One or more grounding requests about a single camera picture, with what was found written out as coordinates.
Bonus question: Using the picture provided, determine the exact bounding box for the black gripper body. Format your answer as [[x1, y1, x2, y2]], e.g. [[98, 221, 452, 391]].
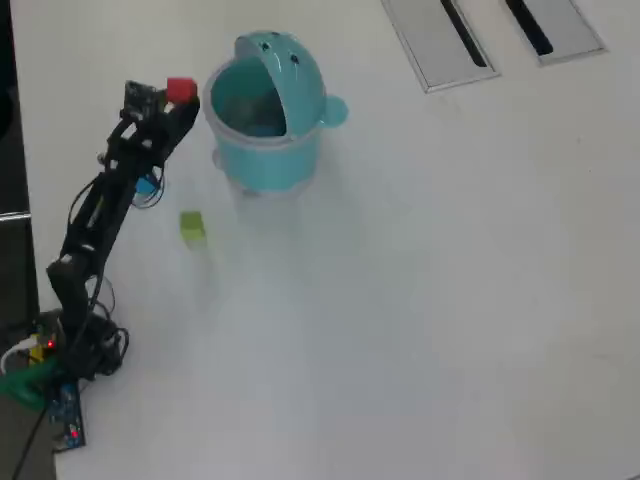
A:
[[112, 112, 174, 169]]

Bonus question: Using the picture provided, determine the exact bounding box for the red lego block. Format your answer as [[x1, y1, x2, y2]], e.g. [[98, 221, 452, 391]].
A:
[[166, 77, 197, 105]]

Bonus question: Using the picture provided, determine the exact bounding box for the green lego block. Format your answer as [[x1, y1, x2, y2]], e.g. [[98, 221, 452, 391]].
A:
[[179, 211, 208, 251]]

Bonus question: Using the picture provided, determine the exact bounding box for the teal whale trash bin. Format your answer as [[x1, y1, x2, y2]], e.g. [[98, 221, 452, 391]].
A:
[[202, 30, 350, 201]]

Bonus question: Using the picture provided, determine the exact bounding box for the dark desk side panel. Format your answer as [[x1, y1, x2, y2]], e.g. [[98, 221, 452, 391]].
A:
[[0, 0, 41, 346]]

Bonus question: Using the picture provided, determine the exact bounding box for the small board with red LED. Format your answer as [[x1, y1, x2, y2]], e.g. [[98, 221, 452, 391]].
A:
[[27, 319, 64, 361]]

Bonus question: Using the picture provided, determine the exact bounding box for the green table clamp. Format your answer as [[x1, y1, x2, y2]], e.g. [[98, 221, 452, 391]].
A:
[[0, 359, 64, 411]]

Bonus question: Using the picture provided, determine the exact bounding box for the blue circuit board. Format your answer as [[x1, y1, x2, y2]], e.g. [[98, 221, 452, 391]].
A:
[[47, 382, 87, 451]]

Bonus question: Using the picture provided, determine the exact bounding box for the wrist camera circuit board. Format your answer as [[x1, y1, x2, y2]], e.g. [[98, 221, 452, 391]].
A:
[[123, 79, 169, 119]]

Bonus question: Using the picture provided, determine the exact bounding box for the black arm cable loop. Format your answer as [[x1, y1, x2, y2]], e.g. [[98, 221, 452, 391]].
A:
[[130, 164, 166, 211]]

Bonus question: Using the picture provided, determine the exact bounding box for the white cable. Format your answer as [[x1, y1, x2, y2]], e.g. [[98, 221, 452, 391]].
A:
[[0, 337, 39, 374]]

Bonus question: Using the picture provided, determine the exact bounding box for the silver desk cable hatch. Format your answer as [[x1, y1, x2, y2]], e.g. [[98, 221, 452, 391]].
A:
[[380, 0, 501, 94], [499, 0, 609, 67]]

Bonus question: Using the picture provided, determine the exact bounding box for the black power cable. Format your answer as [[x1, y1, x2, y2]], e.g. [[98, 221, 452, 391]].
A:
[[9, 399, 51, 480]]

